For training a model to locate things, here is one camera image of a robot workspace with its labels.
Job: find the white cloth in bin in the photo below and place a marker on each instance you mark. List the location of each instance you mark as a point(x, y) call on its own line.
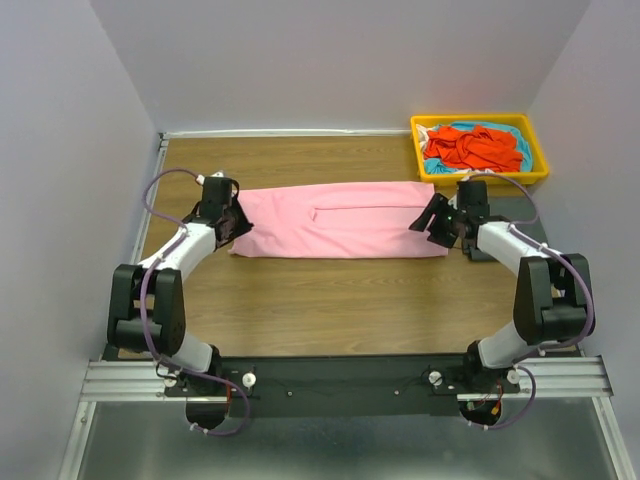
point(424, 138)

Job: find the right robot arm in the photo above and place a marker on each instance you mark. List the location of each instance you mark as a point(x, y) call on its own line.
point(553, 305)

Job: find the pink t-shirt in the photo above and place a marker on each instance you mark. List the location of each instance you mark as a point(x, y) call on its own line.
point(356, 220)

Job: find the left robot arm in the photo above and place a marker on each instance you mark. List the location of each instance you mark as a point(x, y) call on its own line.
point(147, 308)

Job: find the orange t-shirt in bin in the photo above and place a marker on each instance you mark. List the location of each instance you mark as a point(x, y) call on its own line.
point(470, 147)

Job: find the blue t-shirt in bin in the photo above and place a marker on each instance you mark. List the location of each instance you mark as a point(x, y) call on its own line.
point(525, 150)

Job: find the yellow plastic bin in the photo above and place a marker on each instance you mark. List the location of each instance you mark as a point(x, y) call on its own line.
point(533, 167)

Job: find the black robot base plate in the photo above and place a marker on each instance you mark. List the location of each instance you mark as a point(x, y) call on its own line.
point(342, 386)

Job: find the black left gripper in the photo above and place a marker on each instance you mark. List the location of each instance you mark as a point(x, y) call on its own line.
point(244, 224)

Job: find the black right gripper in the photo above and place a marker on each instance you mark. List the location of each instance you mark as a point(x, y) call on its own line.
point(438, 205)

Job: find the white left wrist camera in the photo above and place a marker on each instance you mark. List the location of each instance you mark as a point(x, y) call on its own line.
point(201, 178)

